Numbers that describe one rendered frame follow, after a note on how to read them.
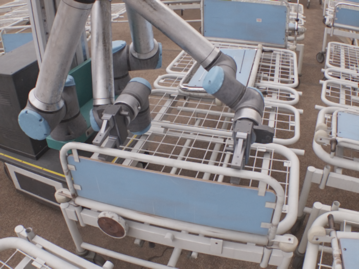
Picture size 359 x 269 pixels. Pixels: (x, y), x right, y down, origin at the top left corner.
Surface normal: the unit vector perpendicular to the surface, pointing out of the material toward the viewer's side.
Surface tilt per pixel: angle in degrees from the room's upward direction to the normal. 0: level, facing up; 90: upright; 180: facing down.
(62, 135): 70
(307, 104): 0
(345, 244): 5
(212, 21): 90
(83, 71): 90
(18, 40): 90
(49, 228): 0
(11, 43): 90
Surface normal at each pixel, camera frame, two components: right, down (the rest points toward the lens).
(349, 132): 0.02, -0.90
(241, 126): -0.09, -0.74
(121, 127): 0.95, 0.14
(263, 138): -0.29, 0.66
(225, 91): -0.07, 0.41
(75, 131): 0.63, 0.07
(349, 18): -0.44, 0.50
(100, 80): 0.05, 0.12
